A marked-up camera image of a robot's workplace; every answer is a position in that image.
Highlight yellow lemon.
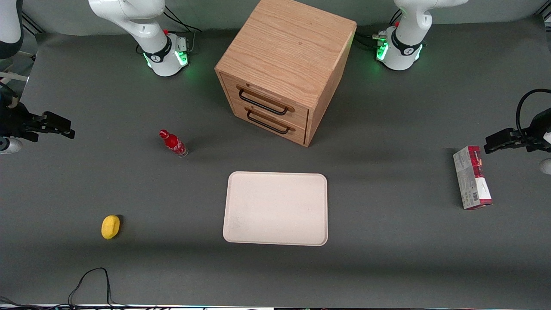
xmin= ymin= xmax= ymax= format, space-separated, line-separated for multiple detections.
xmin=101 ymin=215 xmax=121 ymax=240

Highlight red cola bottle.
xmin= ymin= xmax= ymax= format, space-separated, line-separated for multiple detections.
xmin=159 ymin=129 xmax=189 ymax=158

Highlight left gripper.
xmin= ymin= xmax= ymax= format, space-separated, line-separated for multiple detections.
xmin=485 ymin=108 xmax=551 ymax=154

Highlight black wire drawer handle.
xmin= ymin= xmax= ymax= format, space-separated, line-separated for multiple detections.
xmin=238 ymin=86 xmax=296 ymax=116
xmin=245 ymin=108 xmax=296 ymax=135

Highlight wooden drawer with worn handle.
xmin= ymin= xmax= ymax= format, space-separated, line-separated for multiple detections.
xmin=220 ymin=72 xmax=310 ymax=126

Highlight red and white carton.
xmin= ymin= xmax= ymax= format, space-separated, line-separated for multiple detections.
xmin=453 ymin=146 xmax=493 ymax=211

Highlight black left base cables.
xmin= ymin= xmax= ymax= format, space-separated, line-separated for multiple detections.
xmin=354 ymin=31 xmax=388 ymax=49

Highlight wooden drawer cabinet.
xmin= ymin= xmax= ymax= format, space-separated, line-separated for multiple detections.
xmin=214 ymin=0 xmax=357 ymax=148

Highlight wooden drawer with clean handle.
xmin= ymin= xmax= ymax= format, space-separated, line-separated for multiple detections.
xmin=229 ymin=100 xmax=309 ymax=145

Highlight white metal stand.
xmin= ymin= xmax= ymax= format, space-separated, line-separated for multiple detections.
xmin=0 ymin=71 xmax=30 ymax=84

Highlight thin black looped cable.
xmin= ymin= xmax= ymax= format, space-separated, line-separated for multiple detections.
xmin=68 ymin=267 xmax=113 ymax=308

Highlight beige plastic tray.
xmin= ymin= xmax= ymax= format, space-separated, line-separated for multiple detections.
xmin=223 ymin=171 xmax=328 ymax=247

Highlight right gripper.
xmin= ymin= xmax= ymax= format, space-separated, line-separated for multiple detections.
xmin=0 ymin=101 xmax=75 ymax=143

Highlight aluminium frame bar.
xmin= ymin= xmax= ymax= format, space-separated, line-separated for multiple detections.
xmin=19 ymin=11 xmax=46 ymax=35

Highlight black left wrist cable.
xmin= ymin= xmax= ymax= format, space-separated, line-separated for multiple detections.
xmin=517 ymin=89 xmax=551 ymax=134

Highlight black right base cable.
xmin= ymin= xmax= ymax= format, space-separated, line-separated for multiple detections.
xmin=164 ymin=5 xmax=203 ymax=34

